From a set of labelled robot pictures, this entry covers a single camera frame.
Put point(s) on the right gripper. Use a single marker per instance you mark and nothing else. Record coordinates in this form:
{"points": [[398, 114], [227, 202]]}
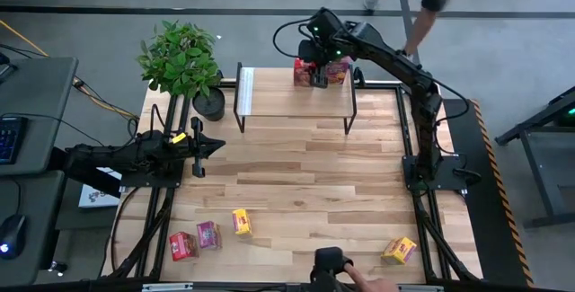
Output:
{"points": [[310, 54]]}

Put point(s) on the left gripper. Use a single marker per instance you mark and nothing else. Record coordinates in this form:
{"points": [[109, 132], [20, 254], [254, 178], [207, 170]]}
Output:
{"points": [[197, 166]]}

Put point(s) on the purple Raisin Bran cereal box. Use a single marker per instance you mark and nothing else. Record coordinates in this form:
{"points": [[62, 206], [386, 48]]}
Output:
{"points": [[338, 73], [209, 235]]}

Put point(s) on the red Froot Loops cereal box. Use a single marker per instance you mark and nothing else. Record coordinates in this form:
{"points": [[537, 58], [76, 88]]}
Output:
{"points": [[302, 75], [182, 246]]}

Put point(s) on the yellow Corn Pops cereal box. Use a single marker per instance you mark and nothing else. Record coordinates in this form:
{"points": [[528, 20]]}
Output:
{"points": [[241, 221], [397, 250]]}

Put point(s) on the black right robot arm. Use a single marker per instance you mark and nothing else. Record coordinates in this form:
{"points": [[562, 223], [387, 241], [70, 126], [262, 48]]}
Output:
{"points": [[395, 65]]}

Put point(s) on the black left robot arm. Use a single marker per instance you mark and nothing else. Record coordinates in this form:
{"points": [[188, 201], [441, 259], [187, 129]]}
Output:
{"points": [[112, 155]]}

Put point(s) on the black plant pot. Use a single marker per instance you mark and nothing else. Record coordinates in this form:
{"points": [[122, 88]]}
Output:
{"points": [[209, 105]]}

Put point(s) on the green leafy plant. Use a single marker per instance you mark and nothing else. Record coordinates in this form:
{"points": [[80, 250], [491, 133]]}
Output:
{"points": [[179, 58]]}

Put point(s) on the white printed box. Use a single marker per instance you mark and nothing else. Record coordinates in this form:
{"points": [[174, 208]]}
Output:
{"points": [[96, 197]]}

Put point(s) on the grey desk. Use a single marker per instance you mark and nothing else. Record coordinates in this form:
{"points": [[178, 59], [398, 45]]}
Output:
{"points": [[45, 94], [31, 197]]}

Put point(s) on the small black device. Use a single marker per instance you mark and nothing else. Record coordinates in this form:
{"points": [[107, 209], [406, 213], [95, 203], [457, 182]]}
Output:
{"points": [[58, 268]]}

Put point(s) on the black keyboard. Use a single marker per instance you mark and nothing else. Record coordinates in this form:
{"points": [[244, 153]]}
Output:
{"points": [[11, 139]]}

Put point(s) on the person's hand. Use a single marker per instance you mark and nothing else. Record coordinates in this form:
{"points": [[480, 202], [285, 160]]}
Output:
{"points": [[373, 285]]}

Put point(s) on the black mat with hazard stripe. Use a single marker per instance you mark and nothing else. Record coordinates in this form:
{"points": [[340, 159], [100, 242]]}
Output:
{"points": [[480, 220]]}

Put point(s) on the black computer mouse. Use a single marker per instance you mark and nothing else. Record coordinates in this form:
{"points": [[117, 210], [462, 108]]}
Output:
{"points": [[12, 236]]}

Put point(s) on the dark metal table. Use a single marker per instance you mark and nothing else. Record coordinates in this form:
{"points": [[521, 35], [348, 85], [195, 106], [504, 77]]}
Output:
{"points": [[545, 157]]}

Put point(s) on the wooden shelf with black frame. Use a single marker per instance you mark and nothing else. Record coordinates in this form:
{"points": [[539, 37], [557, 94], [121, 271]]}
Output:
{"points": [[292, 99]]}

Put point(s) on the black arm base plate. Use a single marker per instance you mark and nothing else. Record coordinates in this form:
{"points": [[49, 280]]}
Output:
{"points": [[153, 179], [451, 166]]}

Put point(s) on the black aluminium mount frame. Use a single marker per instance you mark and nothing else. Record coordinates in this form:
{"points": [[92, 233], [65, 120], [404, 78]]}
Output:
{"points": [[155, 220], [438, 238]]}

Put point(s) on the black table-level camera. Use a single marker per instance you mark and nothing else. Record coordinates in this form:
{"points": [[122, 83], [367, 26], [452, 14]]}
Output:
{"points": [[330, 260]]}

